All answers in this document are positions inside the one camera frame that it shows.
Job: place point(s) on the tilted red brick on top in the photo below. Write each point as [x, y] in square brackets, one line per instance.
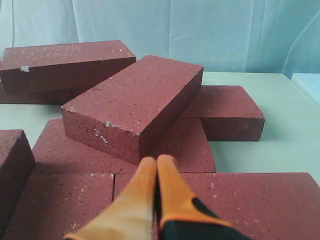
[42, 68]

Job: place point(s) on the middle row right red brick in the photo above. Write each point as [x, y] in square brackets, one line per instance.
[186, 140]

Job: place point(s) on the front right base red brick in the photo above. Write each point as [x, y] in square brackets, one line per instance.
[262, 206]

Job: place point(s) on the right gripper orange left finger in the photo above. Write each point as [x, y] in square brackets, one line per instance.
[131, 214]

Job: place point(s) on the large front red brick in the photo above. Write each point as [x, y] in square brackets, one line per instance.
[16, 163]

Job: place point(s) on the base red brick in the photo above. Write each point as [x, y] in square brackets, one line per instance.
[262, 206]
[52, 205]

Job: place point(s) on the back left red brick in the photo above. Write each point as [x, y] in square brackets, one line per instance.
[56, 97]

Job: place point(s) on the front left base red brick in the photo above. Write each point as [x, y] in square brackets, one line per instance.
[52, 205]

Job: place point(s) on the white backdrop cloth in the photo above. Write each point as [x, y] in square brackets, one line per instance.
[257, 36]

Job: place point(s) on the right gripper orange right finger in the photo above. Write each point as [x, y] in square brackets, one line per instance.
[183, 216]

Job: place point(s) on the red brick moved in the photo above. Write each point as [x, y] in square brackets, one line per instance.
[127, 114]

